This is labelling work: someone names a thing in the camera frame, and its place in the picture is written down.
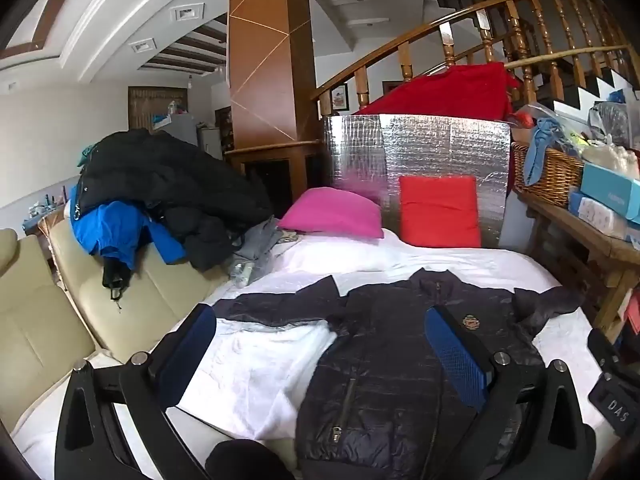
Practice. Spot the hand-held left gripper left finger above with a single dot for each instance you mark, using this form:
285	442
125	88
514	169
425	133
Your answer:
189	346

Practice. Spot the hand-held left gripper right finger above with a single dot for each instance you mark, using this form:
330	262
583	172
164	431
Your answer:
456	355

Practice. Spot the black puffer jacket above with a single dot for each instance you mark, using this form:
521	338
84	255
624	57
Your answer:
390	360

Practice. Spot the white bed blanket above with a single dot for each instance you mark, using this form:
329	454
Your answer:
270	370

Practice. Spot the grey garment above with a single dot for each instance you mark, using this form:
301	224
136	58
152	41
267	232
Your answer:
260	247

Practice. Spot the blue jacket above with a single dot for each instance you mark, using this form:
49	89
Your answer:
112	227

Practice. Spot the red pillow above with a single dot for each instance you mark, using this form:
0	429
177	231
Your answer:
439	212

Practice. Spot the beige leather sofa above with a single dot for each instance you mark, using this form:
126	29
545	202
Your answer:
50	300

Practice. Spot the wooden side table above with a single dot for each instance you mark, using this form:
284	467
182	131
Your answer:
595	250

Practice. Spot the black coat pile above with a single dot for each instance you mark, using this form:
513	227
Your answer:
165	175

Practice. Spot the tissue pack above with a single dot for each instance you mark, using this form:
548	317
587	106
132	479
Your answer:
600	216

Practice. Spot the pink pillow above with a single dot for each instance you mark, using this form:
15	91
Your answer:
330	212

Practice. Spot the wicker basket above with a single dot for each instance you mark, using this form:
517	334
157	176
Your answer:
555	172

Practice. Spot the teal cardboard box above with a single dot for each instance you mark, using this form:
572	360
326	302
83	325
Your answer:
607	187

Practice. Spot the silver foil insulation panel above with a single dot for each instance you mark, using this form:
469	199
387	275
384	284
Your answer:
430	147

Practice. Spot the grey refrigerator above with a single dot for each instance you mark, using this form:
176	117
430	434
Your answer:
187	130

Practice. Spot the light blue cloth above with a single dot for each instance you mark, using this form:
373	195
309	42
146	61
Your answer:
540	150

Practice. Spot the red cloth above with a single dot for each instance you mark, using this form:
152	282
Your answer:
450	92

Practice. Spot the clear plastic bag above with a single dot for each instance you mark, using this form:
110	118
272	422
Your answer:
612	120

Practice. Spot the framed picture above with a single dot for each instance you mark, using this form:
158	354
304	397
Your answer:
340	96

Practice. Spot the wooden pillar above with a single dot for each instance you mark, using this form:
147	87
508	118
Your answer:
267	70

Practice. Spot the wooden stair railing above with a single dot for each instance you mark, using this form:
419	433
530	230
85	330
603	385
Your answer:
480	15

